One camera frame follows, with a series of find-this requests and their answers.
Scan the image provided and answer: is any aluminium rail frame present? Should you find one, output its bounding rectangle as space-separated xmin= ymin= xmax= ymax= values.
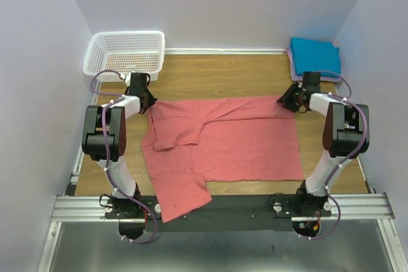
xmin=36 ymin=82 xmax=398 ymax=272

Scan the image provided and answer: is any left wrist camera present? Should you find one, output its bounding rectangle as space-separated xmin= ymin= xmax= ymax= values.
xmin=120 ymin=73 xmax=131 ymax=87

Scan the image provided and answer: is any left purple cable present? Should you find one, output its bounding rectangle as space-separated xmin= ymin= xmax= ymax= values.
xmin=89 ymin=70 xmax=160 ymax=245

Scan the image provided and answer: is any pink t shirt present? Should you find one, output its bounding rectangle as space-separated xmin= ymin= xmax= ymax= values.
xmin=142 ymin=96 xmax=303 ymax=222

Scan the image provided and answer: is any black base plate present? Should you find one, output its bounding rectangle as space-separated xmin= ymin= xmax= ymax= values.
xmin=99 ymin=193 xmax=332 ymax=241

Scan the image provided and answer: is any purple cable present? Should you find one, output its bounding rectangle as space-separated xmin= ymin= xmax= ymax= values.
xmin=298 ymin=70 xmax=367 ymax=241
xmin=89 ymin=70 xmax=160 ymax=245

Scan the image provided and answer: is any white plastic basket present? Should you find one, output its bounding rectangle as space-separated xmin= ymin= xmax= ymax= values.
xmin=83 ymin=31 xmax=165 ymax=82

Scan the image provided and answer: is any folded teal t shirt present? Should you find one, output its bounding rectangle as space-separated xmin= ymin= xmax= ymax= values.
xmin=289 ymin=38 xmax=341 ymax=78

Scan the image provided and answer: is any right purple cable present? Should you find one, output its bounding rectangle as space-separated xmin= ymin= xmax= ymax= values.
xmin=298 ymin=70 xmax=367 ymax=241

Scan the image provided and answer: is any folded lavender t shirt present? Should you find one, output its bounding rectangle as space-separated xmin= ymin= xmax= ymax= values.
xmin=286 ymin=47 xmax=341 ymax=83

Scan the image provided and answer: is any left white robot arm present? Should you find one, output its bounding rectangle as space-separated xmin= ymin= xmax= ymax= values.
xmin=82 ymin=69 xmax=157 ymax=218

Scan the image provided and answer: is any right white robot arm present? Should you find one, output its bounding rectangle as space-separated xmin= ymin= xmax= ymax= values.
xmin=273 ymin=71 xmax=370 ymax=217

